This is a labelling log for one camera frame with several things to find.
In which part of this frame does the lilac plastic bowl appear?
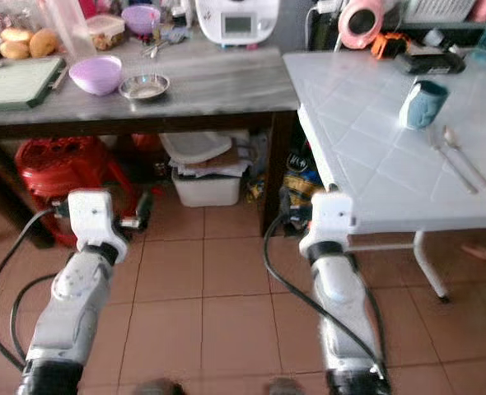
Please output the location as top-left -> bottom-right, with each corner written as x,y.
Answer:
68,55 -> 124,96

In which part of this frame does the red plastic stool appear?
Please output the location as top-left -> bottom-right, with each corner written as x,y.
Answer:
12,137 -> 137,248

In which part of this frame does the white plastic storage box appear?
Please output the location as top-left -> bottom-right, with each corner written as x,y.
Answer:
171,171 -> 242,208

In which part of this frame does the white plastic lid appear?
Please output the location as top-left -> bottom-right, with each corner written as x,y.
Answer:
161,132 -> 236,165

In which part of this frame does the white plastic folding table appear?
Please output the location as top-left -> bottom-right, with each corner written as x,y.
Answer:
283,51 -> 486,304

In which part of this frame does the small steel bowl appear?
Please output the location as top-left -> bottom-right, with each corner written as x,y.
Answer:
119,74 -> 171,101

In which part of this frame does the green cutting board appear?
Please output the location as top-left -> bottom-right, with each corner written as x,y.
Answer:
0,56 -> 67,114

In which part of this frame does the grey-topped dark wooden table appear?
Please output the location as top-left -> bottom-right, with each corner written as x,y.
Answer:
0,37 -> 301,248

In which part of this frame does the teal cup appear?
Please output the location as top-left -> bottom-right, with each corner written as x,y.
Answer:
398,80 -> 450,131

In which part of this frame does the metal utensil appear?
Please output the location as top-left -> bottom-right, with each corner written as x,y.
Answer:
144,27 -> 190,58

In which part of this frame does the brown bread roll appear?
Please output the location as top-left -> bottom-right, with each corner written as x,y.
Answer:
0,41 -> 32,61
29,30 -> 60,58
0,29 -> 34,44

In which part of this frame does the metal spoon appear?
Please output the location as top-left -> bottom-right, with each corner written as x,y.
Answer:
443,125 -> 486,194

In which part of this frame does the clear plastic food container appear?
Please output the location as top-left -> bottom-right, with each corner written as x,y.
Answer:
86,15 -> 127,50

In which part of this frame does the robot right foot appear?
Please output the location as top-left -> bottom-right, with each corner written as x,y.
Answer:
264,377 -> 306,395

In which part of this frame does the clear plastic jug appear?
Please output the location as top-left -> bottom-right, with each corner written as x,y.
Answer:
41,0 -> 100,63

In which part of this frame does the small purple bowl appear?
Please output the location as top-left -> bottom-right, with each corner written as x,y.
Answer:
122,4 -> 161,35

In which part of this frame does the orange and black gadget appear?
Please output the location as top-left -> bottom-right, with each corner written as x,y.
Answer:
371,33 -> 409,60

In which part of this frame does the black rectangular device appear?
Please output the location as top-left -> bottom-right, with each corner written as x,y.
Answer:
395,51 -> 466,77

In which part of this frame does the pink round appliance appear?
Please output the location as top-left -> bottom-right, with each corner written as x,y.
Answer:
338,0 -> 386,50

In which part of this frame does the white kitchen appliance with display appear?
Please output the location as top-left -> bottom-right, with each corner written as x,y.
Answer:
195,0 -> 281,46

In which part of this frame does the white plastic basket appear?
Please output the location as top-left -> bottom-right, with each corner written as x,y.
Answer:
400,0 -> 479,24

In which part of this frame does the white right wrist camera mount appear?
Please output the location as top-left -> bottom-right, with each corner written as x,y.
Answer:
301,192 -> 357,260

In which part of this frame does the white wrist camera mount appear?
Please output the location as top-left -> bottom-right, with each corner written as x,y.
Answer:
68,189 -> 127,264
301,192 -> 357,260

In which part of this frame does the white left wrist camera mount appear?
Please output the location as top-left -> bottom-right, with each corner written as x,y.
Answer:
68,189 -> 127,264

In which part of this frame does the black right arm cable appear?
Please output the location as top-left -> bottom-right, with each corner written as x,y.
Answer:
264,214 -> 388,375

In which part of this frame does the short black left arm cable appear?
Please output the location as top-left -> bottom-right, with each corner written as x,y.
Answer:
10,280 -> 67,367

